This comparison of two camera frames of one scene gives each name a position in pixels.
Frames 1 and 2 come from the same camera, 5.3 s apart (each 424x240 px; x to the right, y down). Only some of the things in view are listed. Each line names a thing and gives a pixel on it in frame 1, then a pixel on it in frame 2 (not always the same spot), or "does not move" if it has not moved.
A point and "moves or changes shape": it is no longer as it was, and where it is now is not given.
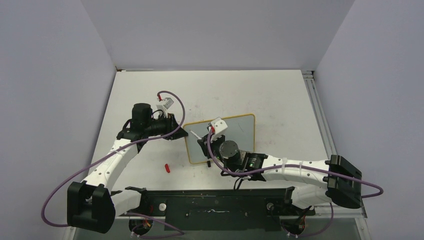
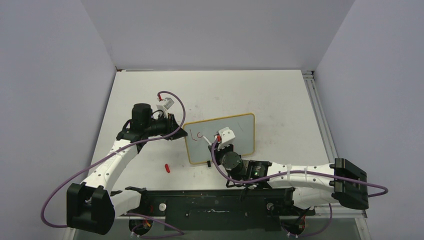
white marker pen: [196, 134] moves or changes shape
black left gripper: [170, 122] does not move
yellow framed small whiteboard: [240, 129] does not move
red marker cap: [167, 168] does not move
